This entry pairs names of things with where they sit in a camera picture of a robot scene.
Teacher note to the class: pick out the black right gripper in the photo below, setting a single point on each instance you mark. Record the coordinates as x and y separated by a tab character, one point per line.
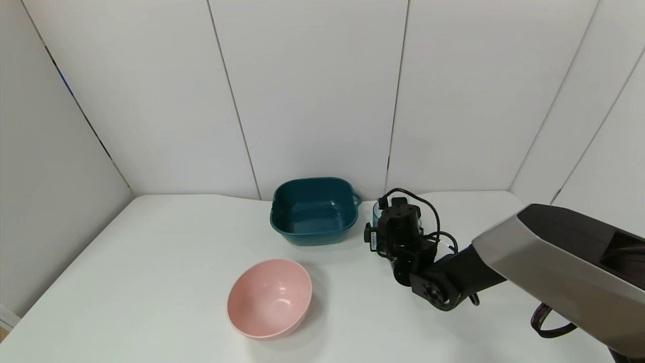
373	240

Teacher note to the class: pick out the pink round bowl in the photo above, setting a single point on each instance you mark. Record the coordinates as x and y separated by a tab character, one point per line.
267	300

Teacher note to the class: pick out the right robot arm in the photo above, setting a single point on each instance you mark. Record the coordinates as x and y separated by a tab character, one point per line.
554	252

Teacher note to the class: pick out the dark teal square basin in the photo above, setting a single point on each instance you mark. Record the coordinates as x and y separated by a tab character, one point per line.
302	233

